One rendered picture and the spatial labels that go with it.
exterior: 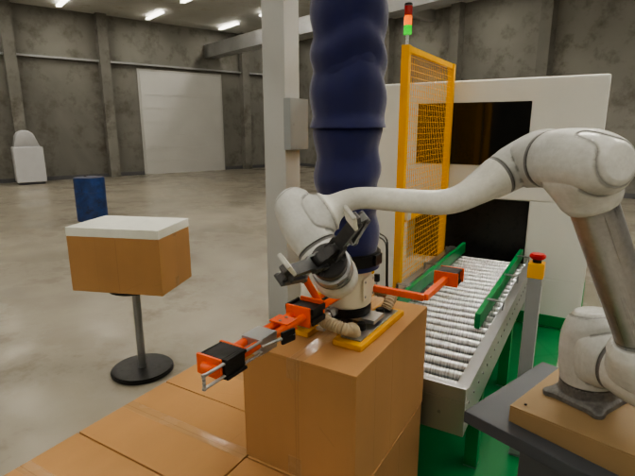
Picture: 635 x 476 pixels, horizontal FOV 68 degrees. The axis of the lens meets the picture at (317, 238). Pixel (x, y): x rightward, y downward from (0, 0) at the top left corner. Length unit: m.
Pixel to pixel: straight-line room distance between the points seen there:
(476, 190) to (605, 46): 12.44
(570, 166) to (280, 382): 0.97
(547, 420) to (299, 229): 0.89
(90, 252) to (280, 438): 1.93
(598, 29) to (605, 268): 12.56
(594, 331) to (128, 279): 2.44
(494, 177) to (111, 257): 2.38
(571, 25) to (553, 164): 12.87
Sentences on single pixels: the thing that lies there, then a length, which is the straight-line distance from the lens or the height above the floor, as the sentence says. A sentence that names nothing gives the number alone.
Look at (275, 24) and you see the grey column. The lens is 2.99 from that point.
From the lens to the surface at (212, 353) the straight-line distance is 1.14.
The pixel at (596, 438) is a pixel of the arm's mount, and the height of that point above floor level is 0.82.
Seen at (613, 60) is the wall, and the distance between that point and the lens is 13.44.
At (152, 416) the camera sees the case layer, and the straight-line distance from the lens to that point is 2.00.
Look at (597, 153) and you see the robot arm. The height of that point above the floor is 1.55.
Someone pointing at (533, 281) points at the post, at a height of 0.91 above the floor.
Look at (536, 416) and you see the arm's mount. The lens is 1.56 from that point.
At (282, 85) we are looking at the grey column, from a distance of 2.92.
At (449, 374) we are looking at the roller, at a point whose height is 0.54.
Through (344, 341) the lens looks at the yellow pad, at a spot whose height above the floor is 0.96.
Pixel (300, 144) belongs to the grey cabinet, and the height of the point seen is 1.50.
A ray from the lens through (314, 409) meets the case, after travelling 1.47.
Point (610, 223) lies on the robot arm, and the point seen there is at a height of 1.40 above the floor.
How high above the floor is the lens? 1.60
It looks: 13 degrees down
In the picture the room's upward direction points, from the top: straight up
